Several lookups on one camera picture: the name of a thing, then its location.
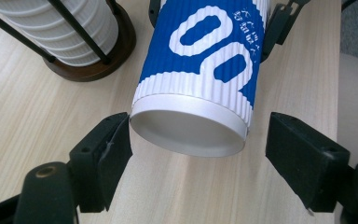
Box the beige round stool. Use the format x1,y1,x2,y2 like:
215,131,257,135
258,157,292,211
337,52,358,164

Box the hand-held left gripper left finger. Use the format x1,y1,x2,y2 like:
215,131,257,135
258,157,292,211
69,112,134,214

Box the wooden lid holder, black rods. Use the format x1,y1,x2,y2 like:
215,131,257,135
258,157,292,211
0,0,137,83

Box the blue and white paper cup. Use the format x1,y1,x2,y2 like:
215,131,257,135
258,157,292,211
129,0,266,158

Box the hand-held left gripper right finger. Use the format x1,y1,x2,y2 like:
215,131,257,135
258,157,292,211
265,111,351,214

